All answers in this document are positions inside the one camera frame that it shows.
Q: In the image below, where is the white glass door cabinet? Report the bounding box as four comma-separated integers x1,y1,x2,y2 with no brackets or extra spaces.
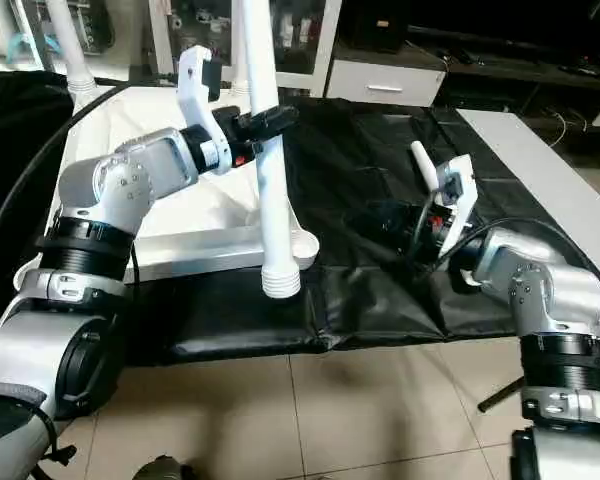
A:
150,0,343,96

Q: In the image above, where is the white plastic table leg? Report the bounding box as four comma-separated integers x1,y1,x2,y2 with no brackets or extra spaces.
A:
230,20,247,99
410,140,442,194
235,0,303,301
45,0,99,111

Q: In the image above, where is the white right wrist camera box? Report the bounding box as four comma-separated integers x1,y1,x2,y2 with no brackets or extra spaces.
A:
435,153,477,237

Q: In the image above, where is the black work mat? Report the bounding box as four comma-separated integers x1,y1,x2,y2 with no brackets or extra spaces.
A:
0,70,600,363

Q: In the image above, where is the white flat panel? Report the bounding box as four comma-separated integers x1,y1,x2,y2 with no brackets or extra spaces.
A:
458,108,600,301

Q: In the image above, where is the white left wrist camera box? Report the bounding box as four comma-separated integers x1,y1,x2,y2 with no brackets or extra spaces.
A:
177,45,227,153

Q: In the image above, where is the white plastic table top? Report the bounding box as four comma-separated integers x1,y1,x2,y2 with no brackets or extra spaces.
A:
15,80,321,288

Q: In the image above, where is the white drawer unit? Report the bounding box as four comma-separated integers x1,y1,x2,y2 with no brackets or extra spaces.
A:
325,58,447,107

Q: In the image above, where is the storage rack with items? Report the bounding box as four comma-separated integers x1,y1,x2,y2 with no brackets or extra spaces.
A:
10,0,113,61

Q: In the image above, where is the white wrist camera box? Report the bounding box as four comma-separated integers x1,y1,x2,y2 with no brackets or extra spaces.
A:
177,45,227,153
435,153,477,237

